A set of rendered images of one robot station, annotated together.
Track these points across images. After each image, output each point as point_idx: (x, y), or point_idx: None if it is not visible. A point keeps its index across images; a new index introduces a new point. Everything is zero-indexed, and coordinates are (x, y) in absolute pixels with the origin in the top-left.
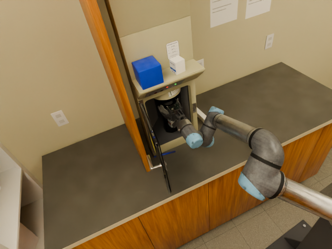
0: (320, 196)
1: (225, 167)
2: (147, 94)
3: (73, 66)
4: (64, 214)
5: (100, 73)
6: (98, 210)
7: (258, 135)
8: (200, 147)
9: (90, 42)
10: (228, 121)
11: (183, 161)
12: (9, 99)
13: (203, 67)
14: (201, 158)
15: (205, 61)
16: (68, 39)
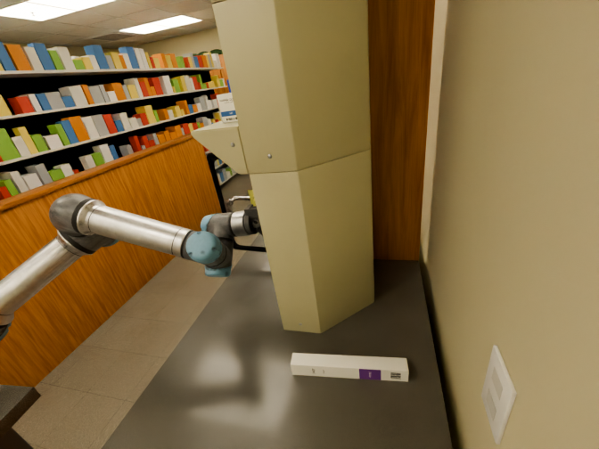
0: (13, 271)
1: (197, 324)
2: None
3: (430, 96)
4: None
5: (434, 134)
6: None
7: (84, 196)
8: (261, 318)
9: (440, 62)
10: (154, 220)
11: (264, 288)
12: None
13: (196, 132)
14: (243, 307)
15: (518, 425)
16: (436, 44)
